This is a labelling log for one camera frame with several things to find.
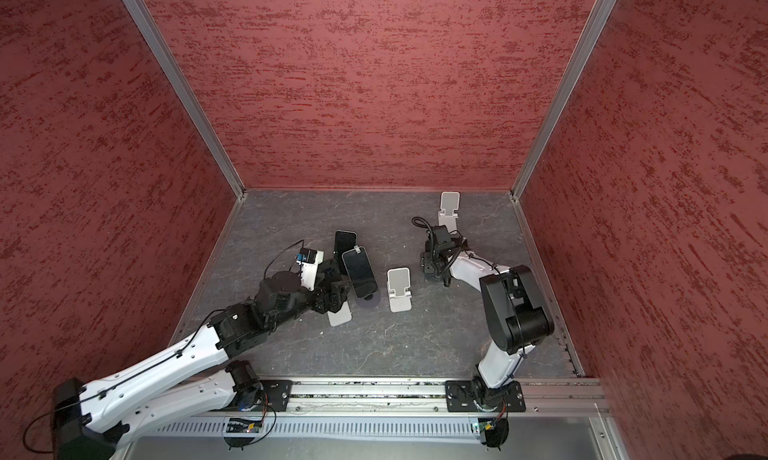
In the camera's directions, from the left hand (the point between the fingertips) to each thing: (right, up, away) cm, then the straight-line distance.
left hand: (337, 286), depth 74 cm
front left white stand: (-2, -12, +12) cm, 17 cm away
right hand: (+28, +1, +23) cm, 36 cm away
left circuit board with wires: (-23, -34, -2) cm, 41 cm away
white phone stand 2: (+35, +18, +34) cm, 52 cm away
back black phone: (-1, +10, +17) cm, 20 cm away
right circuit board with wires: (+39, -33, -6) cm, 51 cm away
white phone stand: (+16, -4, +13) cm, 21 cm away
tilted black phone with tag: (+5, +2, +10) cm, 12 cm away
